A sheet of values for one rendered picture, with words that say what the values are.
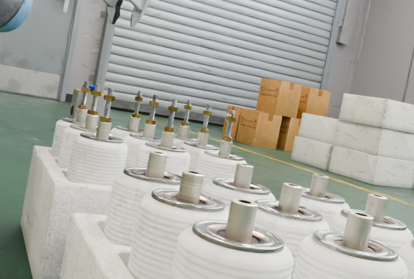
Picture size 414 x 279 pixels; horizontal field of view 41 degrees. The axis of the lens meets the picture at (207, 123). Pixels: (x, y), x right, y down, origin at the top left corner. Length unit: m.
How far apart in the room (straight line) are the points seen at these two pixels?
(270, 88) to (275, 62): 2.31
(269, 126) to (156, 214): 4.27
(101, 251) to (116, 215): 0.07
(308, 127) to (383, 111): 0.71
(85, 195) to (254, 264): 0.53
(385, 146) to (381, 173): 0.17
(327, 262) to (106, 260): 0.22
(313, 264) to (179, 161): 0.52
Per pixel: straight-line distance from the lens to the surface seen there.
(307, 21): 7.50
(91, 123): 1.08
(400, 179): 3.78
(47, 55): 6.04
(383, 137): 3.60
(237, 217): 0.44
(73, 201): 0.91
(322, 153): 3.92
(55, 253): 0.93
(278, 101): 4.80
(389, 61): 7.71
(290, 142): 4.94
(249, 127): 4.81
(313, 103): 5.08
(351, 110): 3.77
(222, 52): 6.78
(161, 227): 0.53
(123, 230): 0.64
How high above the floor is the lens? 0.36
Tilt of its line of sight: 3 degrees down
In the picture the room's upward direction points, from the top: 11 degrees clockwise
